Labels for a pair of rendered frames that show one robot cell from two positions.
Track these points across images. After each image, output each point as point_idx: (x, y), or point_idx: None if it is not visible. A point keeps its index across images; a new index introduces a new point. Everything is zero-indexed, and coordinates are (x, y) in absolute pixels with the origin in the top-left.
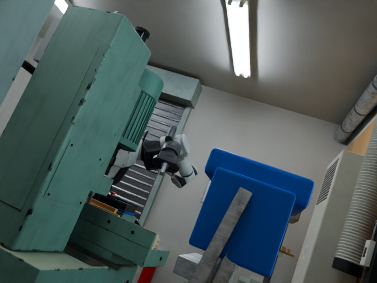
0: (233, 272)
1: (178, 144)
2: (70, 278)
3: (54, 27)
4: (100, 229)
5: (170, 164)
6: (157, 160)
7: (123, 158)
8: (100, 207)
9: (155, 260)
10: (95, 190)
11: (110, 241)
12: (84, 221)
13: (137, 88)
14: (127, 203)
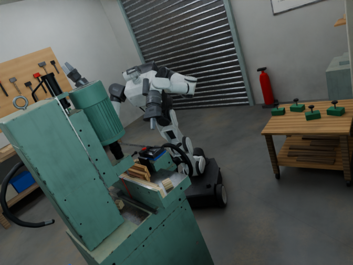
0: None
1: (153, 92)
2: (126, 244)
3: None
4: (138, 192)
5: (154, 116)
6: (146, 119)
7: None
8: (136, 172)
9: (176, 194)
10: (116, 179)
11: (145, 197)
12: (131, 189)
13: (79, 115)
14: (157, 146)
